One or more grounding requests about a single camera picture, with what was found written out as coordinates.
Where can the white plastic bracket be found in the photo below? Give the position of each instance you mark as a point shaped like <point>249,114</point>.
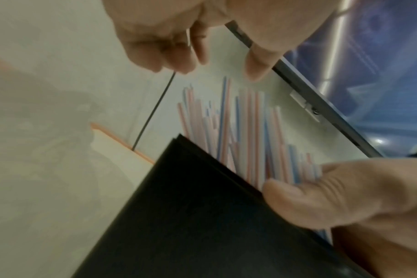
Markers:
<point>304,104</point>

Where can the thin black rod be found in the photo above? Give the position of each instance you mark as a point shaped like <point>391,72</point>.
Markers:
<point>153,111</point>

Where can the bundle of striped drinking straws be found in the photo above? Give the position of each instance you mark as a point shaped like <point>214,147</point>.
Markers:
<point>249,135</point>

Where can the person's left hand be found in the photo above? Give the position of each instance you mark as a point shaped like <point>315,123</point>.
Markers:
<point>236,16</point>

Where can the person's right hand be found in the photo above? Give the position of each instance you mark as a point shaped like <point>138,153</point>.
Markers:
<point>377,206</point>

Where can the beige card with orange edge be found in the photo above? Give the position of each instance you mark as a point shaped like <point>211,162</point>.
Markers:
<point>119,154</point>

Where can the black pouch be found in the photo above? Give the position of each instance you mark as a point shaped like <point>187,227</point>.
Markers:
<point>194,217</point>

